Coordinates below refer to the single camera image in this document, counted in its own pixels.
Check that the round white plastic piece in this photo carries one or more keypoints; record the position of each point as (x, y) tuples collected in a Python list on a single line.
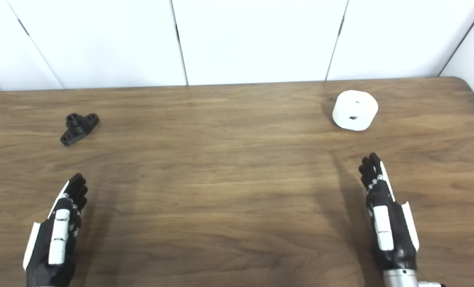
[(354, 109)]

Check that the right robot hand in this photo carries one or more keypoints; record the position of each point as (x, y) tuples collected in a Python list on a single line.
[(396, 239)]

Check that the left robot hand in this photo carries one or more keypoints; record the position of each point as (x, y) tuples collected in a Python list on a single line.
[(46, 247)]

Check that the black flanged holder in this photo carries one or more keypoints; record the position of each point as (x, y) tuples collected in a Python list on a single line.
[(77, 128)]

